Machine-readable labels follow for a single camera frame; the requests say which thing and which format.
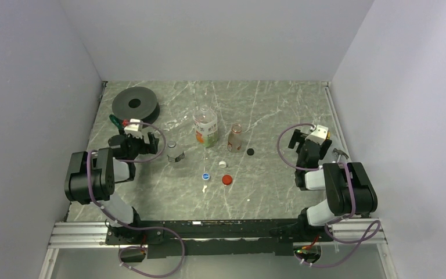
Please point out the green fruit tea bottle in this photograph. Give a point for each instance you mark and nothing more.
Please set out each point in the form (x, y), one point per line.
(206, 126)

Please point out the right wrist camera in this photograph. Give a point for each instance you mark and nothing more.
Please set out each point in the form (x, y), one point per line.
(318, 134)

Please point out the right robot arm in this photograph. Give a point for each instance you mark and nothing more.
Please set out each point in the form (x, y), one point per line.
(347, 187)

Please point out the red orange bottle cap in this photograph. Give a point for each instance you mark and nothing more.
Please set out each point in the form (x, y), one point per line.
(227, 180)

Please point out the black filament spool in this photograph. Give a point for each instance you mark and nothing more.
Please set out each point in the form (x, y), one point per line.
(136, 103)

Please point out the small metal hammer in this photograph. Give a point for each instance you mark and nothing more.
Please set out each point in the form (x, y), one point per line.
(340, 154)

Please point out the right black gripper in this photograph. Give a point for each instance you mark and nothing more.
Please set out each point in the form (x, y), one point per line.
(297, 137)

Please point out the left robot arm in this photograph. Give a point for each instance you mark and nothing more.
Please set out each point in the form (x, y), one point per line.
(92, 178)

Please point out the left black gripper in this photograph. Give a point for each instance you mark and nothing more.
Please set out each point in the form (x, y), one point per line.
(146, 148)

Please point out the green handled screwdriver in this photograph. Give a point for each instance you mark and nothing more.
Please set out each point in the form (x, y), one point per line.
(119, 123)

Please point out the clear bottle black label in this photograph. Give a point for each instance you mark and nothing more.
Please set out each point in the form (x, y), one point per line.
(175, 152)

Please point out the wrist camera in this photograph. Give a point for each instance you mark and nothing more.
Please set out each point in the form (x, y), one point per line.
(133, 127)
(318, 134)

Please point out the small orange cap bottle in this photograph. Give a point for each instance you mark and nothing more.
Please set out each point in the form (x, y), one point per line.
(234, 142)

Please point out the clear Pocari Sweat bottle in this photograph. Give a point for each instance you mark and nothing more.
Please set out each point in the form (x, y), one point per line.
(174, 124)

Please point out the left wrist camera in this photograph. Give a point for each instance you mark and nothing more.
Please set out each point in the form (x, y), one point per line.
(133, 127)

